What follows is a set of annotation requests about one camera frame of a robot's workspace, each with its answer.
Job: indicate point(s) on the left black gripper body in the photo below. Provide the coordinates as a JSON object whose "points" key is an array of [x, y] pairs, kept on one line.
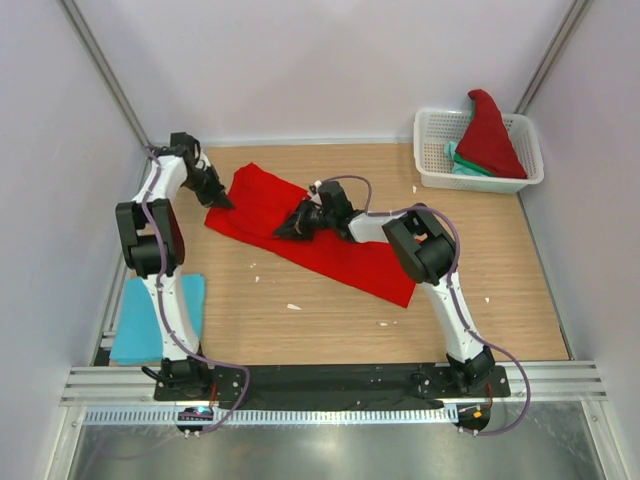
{"points": [[205, 182]]}

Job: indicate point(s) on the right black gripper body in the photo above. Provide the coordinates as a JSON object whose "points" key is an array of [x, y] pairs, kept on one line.
{"points": [[325, 221]]}

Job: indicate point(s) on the bright red t shirt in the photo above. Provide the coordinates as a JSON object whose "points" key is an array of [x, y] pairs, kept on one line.
{"points": [[262, 201]]}

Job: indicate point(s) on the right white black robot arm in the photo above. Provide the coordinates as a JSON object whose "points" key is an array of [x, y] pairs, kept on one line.
{"points": [[427, 247]]}

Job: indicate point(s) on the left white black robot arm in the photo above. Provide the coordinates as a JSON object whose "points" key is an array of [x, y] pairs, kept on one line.
{"points": [[153, 247]]}

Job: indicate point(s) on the white plastic basket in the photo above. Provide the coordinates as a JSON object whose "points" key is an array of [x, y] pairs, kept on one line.
{"points": [[434, 129]]}

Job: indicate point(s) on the mint t shirt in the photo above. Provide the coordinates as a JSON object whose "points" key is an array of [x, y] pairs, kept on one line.
{"points": [[460, 165]]}

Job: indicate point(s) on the folded light blue t shirt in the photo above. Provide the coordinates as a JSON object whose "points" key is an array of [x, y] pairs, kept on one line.
{"points": [[138, 337]]}

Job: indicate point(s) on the dark red t shirt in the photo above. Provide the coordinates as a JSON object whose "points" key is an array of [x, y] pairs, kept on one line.
{"points": [[506, 161]]}

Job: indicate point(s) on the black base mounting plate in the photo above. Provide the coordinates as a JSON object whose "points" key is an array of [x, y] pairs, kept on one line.
{"points": [[331, 388]]}

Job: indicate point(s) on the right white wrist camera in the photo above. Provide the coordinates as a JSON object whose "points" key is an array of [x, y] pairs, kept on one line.
{"points": [[313, 194]]}

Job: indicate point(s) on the left aluminium corner post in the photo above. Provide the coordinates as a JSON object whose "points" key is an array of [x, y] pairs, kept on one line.
{"points": [[83, 31]]}

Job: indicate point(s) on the aluminium corner post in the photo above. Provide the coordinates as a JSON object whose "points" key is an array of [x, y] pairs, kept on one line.
{"points": [[562, 37], [83, 31]]}

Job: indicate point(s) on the white slotted cable duct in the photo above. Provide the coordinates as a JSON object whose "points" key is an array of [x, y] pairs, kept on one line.
{"points": [[182, 416]]}

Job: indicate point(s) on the aluminium front rail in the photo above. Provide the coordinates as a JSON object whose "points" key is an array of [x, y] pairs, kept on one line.
{"points": [[106, 385]]}

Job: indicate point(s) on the right aluminium corner post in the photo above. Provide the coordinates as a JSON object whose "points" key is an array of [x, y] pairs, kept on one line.
{"points": [[562, 37]]}

